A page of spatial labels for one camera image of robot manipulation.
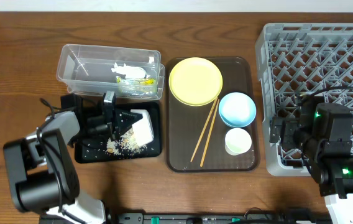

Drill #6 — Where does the rice and nuts pile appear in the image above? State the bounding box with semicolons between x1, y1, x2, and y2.
106;129;147;156

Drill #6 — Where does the green snack wrapper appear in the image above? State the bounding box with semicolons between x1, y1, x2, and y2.
116;76;155;96

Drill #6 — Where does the white tissue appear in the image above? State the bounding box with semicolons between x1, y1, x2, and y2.
111;63;147;79

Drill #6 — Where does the yellow round plate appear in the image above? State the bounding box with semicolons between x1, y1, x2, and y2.
168;57;223;106

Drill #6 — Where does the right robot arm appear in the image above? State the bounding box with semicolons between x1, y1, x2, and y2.
270;100;353;223

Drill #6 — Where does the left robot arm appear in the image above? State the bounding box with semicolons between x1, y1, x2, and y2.
3;91;143;223

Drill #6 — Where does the clear plastic waste bin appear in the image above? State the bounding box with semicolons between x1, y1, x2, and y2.
57;44;165;100

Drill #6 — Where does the grey dishwasher rack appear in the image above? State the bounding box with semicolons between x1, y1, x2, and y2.
255;23;353;176

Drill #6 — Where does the black plastic tray bin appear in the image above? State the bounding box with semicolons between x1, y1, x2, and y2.
75;101;162;164

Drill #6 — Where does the light blue bowl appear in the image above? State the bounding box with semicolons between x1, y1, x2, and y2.
218;92;257;128

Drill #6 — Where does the pale green cup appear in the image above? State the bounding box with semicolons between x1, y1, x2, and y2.
224;128;252;156

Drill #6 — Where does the brown serving tray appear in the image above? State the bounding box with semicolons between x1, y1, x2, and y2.
167;57;260;172

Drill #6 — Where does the wooden chopstick right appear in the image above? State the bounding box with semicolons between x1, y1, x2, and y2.
200;98;220;167

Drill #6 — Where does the wooden chopstick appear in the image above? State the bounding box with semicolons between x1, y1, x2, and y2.
200;98;220;167
190;98;218;162

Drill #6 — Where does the wooden chopstick left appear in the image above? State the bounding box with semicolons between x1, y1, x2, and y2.
190;98;218;162

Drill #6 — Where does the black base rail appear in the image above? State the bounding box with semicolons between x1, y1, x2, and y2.
115;210;332;224

